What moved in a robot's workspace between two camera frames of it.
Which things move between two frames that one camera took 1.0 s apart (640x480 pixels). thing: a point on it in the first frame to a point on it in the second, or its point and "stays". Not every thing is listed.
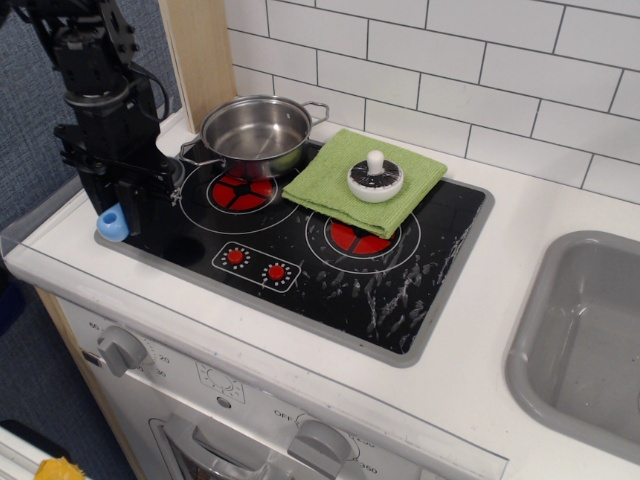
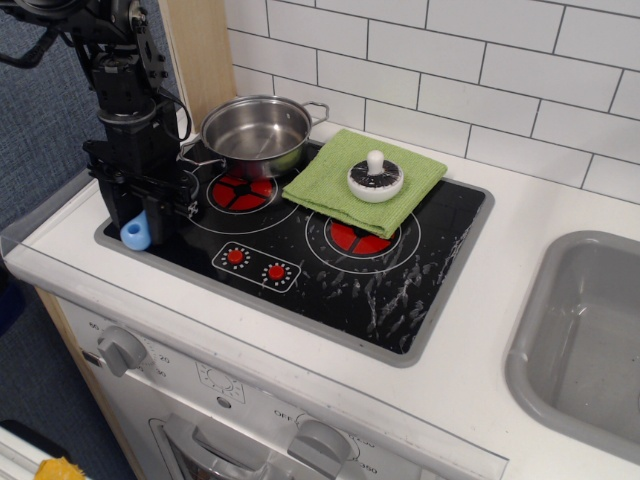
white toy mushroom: [376, 179] stays
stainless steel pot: [258, 137] stays
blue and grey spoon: [112, 224] to [135, 234]
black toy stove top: [384, 295] stays
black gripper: [121, 143] to [137, 164]
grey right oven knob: [321, 448] stays
